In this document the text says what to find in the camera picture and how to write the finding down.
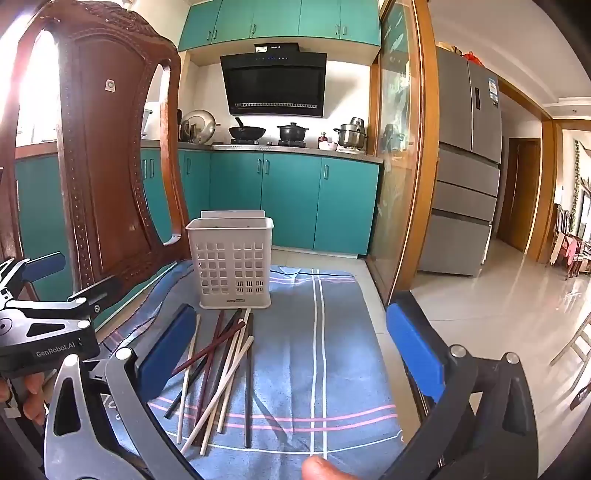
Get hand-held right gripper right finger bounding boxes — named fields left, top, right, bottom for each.
left=385, top=291, right=541, bottom=480

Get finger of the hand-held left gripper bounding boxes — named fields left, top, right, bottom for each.
left=0, top=274, right=122, bottom=344
left=0, top=251, right=66, bottom=303

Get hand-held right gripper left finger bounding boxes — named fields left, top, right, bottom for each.
left=44, top=304, right=199, bottom=480

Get group of mixed chopsticks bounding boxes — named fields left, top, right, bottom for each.
left=164, top=308, right=257, bottom=457

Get white plastic laundry basket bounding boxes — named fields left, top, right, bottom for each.
left=185, top=210, right=274, bottom=311

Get person's left hand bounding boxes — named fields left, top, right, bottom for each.
left=0, top=371, right=47, bottom=426

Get person's right hand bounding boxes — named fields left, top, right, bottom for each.
left=301, top=456, right=345, bottom=480

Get blue striped cloth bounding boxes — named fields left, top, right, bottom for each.
left=99, top=261, right=416, bottom=480

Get carved brown wooden chair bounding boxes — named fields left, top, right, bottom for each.
left=0, top=0, right=192, bottom=333

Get grey drawer cabinet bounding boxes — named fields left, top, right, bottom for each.
left=418, top=46, right=503, bottom=278

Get chairs draped with clothes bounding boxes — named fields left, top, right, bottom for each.
left=547, top=203, right=591, bottom=280

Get brown wooden door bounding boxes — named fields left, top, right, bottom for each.
left=498, top=137, right=542, bottom=252

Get wood-framed glass sliding door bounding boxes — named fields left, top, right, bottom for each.
left=367, top=0, right=439, bottom=305

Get teal lower kitchen cabinets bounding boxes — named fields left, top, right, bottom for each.
left=16, top=148, right=380, bottom=257

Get teal kitchen cabinets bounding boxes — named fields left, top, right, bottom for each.
left=16, top=148, right=380, bottom=257
left=178, top=0, right=383, bottom=54

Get stainless steel pan lid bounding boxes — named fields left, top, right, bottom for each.
left=181, top=109, right=218, bottom=144

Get grey kitchen countertop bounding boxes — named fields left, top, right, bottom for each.
left=139, top=141, right=384, bottom=163

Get black wok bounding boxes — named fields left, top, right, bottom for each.
left=228, top=117, right=267, bottom=141

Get stainless steel stock pot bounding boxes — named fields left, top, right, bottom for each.
left=333, top=117, right=369, bottom=149

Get gas stove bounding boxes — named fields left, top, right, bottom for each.
left=212, top=140, right=319, bottom=149

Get green hanging garland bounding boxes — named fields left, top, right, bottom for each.
left=570, top=141, right=583, bottom=232

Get black lidded cooking pot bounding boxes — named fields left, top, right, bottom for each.
left=277, top=122, right=308, bottom=142

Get black range hood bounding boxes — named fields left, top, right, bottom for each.
left=220, top=42, right=328, bottom=117

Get teal upper kitchen cabinets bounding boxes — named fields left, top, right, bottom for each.
left=178, top=0, right=383, bottom=54

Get grey metal frame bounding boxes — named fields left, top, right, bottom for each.
left=549, top=318, right=591, bottom=411

